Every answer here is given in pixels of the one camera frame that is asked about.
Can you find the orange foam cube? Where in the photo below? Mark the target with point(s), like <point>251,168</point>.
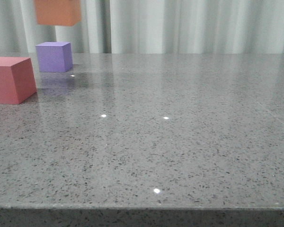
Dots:
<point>58,12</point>

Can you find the pale green curtain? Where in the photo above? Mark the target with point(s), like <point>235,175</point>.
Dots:
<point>152,26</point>

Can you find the purple foam cube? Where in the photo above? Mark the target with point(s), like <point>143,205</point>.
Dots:
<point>54,56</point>

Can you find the red foam cube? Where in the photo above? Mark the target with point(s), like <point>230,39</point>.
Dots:
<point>17,81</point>

